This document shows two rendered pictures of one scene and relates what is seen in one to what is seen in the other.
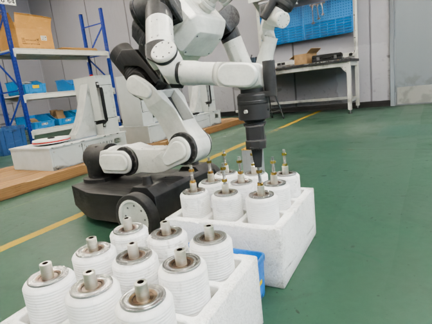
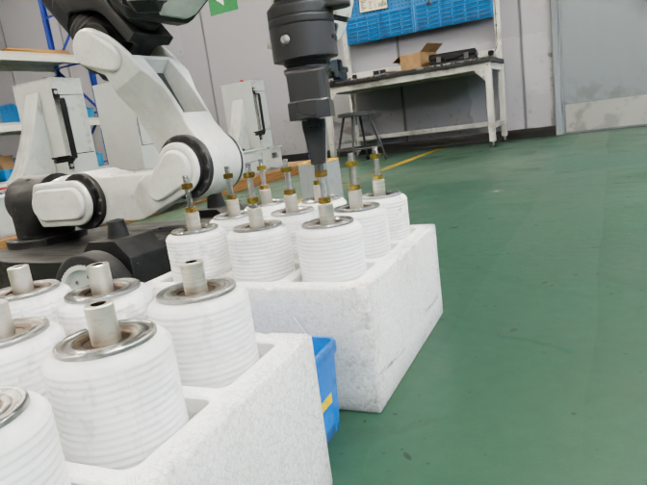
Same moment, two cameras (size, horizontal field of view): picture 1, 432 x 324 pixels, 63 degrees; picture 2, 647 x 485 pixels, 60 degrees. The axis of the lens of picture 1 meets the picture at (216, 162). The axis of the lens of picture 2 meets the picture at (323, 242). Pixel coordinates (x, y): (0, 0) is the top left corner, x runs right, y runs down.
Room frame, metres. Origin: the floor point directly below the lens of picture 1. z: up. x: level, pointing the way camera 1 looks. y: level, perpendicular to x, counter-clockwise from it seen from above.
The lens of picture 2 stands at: (0.21, -0.06, 0.39)
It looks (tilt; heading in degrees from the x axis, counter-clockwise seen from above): 12 degrees down; 356
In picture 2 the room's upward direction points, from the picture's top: 8 degrees counter-clockwise
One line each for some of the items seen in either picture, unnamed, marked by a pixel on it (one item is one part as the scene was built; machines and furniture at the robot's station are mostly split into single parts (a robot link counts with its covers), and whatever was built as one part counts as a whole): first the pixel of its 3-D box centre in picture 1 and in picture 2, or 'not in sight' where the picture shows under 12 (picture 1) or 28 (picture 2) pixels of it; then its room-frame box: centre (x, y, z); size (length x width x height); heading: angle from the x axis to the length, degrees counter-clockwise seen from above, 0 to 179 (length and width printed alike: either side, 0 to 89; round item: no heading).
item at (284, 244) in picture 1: (245, 226); (305, 301); (1.16, -0.08, 0.09); 0.39 x 0.39 x 0.18; 60
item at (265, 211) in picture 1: (263, 223); (335, 283); (1.00, -0.12, 0.16); 0.10 x 0.10 x 0.18
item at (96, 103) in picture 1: (66, 118); (1, 154); (3.20, 1.28, 0.45); 0.82 x 0.57 x 0.74; 148
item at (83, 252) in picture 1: (93, 249); not in sight; (0.74, 0.30, 0.25); 0.08 x 0.08 x 0.01
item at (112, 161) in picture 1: (128, 158); (90, 198); (1.74, 0.43, 0.28); 0.21 x 0.20 x 0.13; 58
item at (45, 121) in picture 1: (35, 121); not in sight; (5.69, 2.78, 0.36); 0.50 x 0.38 x 0.21; 59
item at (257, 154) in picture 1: (257, 157); (315, 140); (0.99, -0.12, 0.37); 0.03 x 0.02 x 0.06; 79
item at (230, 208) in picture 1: (229, 220); (266, 284); (1.06, -0.02, 0.16); 0.10 x 0.10 x 0.18
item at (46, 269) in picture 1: (46, 270); not in sight; (0.64, 0.35, 0.26); 0.02 x 0.02 x 0.03
